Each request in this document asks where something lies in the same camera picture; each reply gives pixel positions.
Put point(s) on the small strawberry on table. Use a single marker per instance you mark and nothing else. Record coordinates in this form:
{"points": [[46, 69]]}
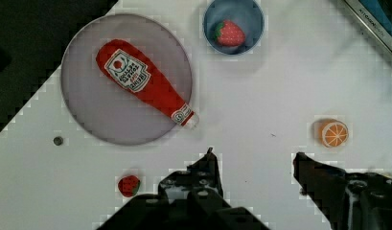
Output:
{"points": [[129, 185]]}

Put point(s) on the silver black toaster oven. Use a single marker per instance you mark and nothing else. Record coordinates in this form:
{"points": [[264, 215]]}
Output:
{"points": [[376, 17]]}

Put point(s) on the grey round plate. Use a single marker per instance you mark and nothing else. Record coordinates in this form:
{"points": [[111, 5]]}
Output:
{"points": [[98, 104]]}

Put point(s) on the blue bowl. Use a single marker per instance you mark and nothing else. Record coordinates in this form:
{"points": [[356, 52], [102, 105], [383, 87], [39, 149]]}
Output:
{"points": [[246, 14]]}

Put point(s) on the strawberry in bowl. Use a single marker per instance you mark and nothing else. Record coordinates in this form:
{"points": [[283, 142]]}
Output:
{"points": [[229, 34]]}

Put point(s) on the orange slice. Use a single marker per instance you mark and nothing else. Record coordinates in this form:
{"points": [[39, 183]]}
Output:
{"points": [[332, 133]]}

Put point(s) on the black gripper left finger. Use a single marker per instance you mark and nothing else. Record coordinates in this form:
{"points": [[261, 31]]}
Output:
{"points": [[185, 200]]}

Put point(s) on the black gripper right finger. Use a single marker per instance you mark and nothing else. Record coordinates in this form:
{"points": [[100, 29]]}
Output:
{"points": [[348, 200]]}

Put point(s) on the red ketchup bottle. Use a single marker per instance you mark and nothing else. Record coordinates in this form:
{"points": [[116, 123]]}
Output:
{"points": [[133, 71]]}

